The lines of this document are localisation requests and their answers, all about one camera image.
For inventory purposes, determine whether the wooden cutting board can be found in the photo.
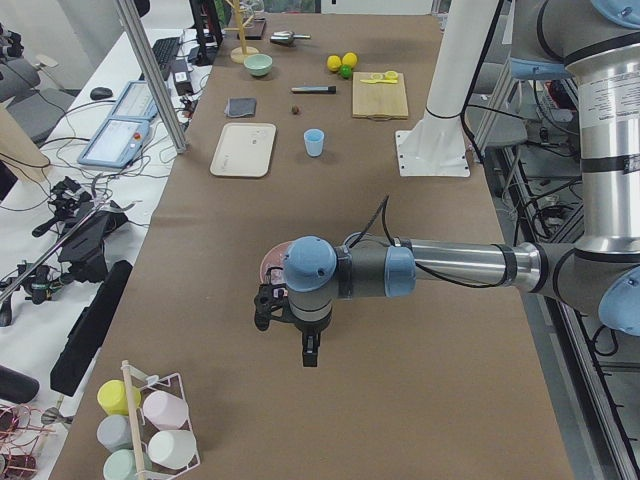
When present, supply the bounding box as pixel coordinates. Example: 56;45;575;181
352;72;409;120

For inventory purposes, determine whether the grey folded cloth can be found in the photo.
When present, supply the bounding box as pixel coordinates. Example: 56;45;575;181
224;97;257;118

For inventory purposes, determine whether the yellow plastic knife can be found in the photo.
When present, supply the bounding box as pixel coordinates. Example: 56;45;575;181
359;76;388;84

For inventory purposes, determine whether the mint cup in rack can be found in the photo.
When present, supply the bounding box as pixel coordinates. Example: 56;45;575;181
102;449;138;480

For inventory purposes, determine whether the steel ice scoop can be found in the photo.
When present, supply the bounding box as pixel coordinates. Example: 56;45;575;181
269;31;312;47

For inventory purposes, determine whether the teach pendant far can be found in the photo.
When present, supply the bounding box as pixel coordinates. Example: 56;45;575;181
111;81;158;120

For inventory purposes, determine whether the aluminium frame post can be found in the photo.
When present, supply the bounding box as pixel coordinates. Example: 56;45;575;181
114;0;187;154

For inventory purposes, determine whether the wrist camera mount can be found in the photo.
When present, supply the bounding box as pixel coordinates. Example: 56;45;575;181
254;283;294;331

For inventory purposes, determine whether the black computer mouse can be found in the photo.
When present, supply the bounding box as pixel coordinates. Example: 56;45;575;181
90;87;113;101

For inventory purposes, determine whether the black keyboard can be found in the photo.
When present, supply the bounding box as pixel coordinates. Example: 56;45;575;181
152;37;180;81

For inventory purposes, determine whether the mint green bowl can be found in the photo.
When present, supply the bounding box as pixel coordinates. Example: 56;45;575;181
243;53;273;78

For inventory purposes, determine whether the light blue plastic cup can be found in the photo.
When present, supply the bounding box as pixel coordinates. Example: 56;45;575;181
303;128;325;158

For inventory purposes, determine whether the black long bar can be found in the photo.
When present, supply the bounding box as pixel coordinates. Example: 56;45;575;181
50;260;133;397

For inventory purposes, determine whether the cream rabbit tray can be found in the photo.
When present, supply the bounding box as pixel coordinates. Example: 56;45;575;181
210;122;277;178

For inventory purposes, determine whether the white cup in rack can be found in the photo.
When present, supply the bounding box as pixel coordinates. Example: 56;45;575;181
147;430;197;470

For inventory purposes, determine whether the yellow lemon one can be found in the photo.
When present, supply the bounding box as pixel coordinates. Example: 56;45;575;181
326;55;342;72

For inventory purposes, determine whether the white wire cup rack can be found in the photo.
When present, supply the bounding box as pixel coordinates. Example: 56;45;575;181
121;360;201;479

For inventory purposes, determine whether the teach pendant near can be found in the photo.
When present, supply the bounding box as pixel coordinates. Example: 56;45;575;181
78;118;150;169

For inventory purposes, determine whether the wooden cup tree stand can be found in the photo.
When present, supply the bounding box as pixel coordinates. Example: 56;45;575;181
225;0;259;64

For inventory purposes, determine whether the steel muddler black tip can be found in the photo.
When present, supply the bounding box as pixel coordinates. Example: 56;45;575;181
291;85;337;95

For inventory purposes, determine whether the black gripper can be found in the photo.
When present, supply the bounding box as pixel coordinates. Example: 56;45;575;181
294;319;331;367

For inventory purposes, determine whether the grey cup in rack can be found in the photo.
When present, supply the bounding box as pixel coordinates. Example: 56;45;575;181
96;414;133;452

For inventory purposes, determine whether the teach pendant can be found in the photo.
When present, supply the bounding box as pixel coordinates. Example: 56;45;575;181
111;81;158;120
78;118;150;169

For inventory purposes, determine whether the green lime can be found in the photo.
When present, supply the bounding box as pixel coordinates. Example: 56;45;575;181
339;65;352;79

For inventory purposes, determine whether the pink cup in rack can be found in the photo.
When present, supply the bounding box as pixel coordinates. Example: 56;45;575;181
142;391;189;430

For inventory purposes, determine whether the pink bowl of ice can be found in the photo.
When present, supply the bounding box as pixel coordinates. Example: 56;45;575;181
259;240;292;284

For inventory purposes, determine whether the yellow lemon two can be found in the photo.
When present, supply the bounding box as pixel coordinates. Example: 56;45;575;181
341;52;359;69

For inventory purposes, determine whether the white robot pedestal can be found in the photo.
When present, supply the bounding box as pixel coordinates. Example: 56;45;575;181
396;0;501;178

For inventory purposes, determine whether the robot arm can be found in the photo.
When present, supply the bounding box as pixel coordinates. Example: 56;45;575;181
283;1;639;367

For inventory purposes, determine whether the yellow cup in rack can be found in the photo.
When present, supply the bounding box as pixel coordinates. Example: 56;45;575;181
97;379;128;416

